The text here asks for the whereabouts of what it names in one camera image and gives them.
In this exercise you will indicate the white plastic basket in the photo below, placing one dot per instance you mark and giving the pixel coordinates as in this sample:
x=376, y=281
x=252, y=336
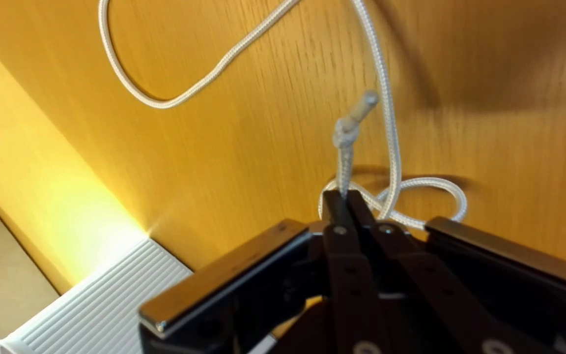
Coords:
x=100, y=313

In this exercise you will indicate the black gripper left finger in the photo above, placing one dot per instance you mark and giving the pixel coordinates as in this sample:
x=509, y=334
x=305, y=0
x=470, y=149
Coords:
x=340, y=236

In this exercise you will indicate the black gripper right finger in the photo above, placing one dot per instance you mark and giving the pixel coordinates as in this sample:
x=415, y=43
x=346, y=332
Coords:
x=385, y=244

